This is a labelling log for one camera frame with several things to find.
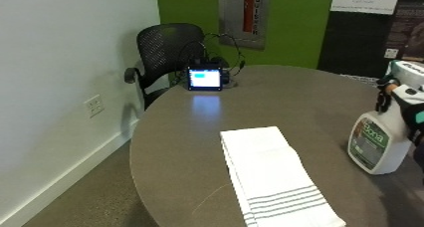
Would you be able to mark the white spray bottle green label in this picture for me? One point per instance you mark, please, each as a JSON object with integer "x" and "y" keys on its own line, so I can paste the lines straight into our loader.
{"x": 379, "y": 144}

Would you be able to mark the dark banner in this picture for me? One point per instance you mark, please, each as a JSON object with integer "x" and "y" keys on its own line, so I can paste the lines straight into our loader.
{"x": 352, "y": 43}

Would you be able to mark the white striped towel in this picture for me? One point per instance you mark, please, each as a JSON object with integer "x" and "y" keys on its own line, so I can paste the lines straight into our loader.
{"x": 275, "y": 177}

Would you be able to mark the small black screen device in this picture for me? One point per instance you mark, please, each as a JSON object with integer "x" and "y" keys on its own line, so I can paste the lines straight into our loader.
{"x": 205, "y": 78}

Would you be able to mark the metal fire extinguisher cabinet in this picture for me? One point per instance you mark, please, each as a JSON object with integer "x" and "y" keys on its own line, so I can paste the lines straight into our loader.
{"x": 243, "y": 16}

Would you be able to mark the black mesh office chair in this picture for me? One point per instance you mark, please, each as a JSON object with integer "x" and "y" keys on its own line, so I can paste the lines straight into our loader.
{"x": 164, "y": 47}

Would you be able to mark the small white wall plate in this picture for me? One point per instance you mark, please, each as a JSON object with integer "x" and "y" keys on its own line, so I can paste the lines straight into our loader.
{"x": 391, "y": 53}

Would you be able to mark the white wall outlet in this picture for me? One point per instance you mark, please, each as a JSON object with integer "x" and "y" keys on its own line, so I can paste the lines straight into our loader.
{"x": 93, "y": 105}

